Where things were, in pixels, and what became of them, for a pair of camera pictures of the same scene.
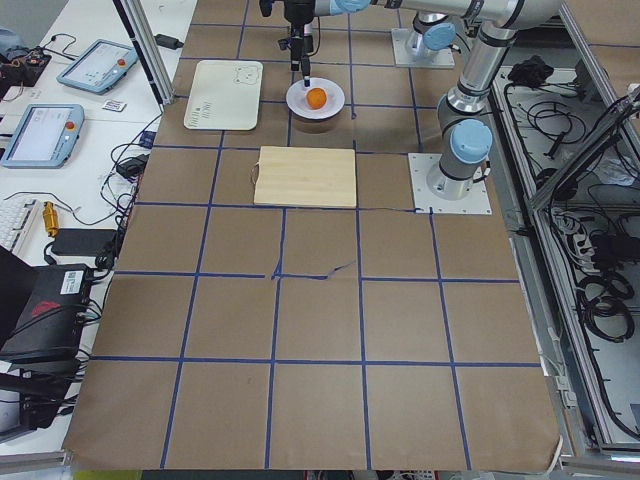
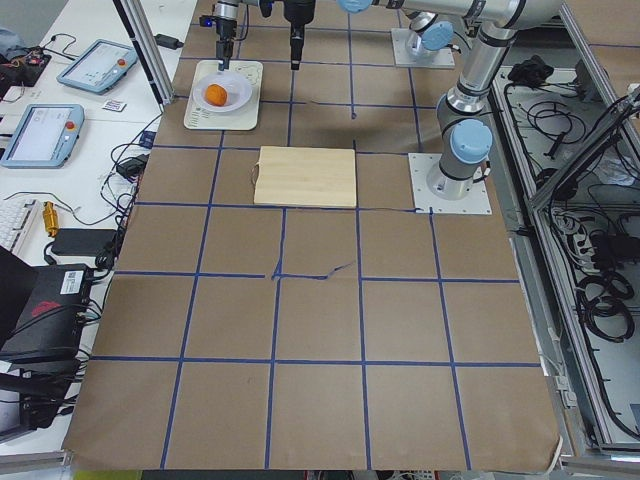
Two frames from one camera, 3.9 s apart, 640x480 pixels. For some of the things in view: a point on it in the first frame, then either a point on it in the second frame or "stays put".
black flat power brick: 94,242 stays put
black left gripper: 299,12 stays put
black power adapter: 168,42 stays put
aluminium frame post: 138,26 stays put
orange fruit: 316,98 -> 216,95
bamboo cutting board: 306,176 stays put
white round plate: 296,98 -> 238,91
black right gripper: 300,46 -> 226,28
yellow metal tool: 50,218 stays put
